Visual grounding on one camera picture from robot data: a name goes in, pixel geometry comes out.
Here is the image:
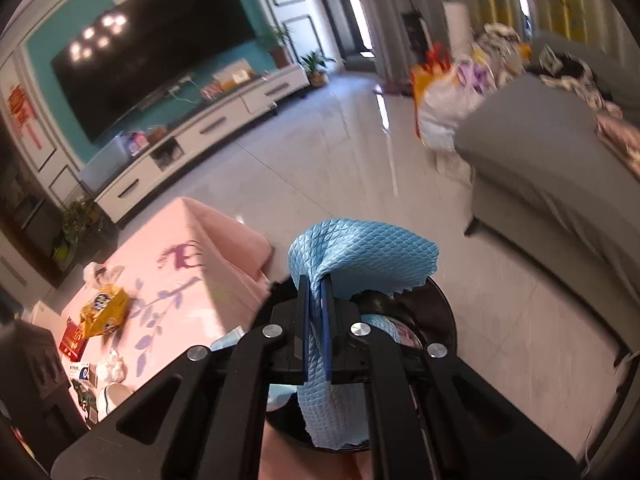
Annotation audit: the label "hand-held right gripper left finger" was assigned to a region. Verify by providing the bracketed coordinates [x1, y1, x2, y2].
[50, 275, 313, 480]

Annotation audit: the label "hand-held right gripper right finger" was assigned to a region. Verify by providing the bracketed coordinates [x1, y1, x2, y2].
[320, 277, 583, 480]

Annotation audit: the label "blue textured cloth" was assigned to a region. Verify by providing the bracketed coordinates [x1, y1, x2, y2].
[287, 219, 441, 450]

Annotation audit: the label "white blue striped paper cup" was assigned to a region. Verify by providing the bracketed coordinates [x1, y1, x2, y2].
[97, 382, 135, 422]

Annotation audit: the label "yellow snack bag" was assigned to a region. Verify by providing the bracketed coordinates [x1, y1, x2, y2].
[80, 284, 132, 338]

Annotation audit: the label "black trash bin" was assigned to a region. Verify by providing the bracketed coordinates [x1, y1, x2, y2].
[265, 275, 458, 453]

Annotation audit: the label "red box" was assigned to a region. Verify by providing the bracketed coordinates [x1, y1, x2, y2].
[59, 320, 89, 362]

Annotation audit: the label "dark green wrapper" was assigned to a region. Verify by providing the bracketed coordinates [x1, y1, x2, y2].
[72, 380, 101, 421]

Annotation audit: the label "crumpled white tissue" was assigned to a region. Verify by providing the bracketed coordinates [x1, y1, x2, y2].
[95, 350, 126, 384]
[82, 262, 126, 287]

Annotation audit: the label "bushy potted plant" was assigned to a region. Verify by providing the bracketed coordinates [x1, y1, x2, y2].
[52, 197, 105, 267]

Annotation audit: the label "white television cabinet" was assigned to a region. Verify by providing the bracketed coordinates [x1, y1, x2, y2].
[95, 65, 308, 223]

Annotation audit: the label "translucent storage bin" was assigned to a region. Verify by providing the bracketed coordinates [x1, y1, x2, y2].
[77, 135, 132, 192]

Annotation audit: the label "white plastic sack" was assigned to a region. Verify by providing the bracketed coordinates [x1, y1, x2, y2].
[415, 60, 487, 154]

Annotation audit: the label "small potted plant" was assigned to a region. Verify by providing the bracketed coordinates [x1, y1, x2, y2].
[299, 51, 337, 89]

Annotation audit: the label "white yellow box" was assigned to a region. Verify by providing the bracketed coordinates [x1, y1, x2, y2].
[212, 60, 254, 92]

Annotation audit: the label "red knot ornament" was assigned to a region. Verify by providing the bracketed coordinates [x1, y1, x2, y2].
[7, 85, 44, 149]

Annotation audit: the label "grey sofa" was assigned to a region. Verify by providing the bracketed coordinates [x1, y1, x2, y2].
[455, 30, 640, 356]

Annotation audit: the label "tall potted plant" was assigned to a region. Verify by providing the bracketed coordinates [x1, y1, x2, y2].
[260, 24, 296, 69]

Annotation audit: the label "orange yellow bag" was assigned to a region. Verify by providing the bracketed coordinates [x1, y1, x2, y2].
[410, 42, 455, 97]

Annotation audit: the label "black floor appliance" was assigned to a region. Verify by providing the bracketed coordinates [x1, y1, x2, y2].
[402, 10, 432, 54]

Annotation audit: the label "black television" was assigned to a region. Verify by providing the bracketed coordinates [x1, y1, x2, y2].
[50, 0, 258, 143]

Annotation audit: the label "grey curtain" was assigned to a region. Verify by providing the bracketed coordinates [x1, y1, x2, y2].
[345, 0, 451, 86]

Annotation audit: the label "white cylinder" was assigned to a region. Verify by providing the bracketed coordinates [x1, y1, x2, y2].
[442, 2, 474, 58]

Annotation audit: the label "pile of mixed clothes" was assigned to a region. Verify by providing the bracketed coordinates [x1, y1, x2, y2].
[472, 22, 532, 67]

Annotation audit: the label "pink folded clothes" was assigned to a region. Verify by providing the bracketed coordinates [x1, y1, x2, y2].
[595, 110, 640, 172]

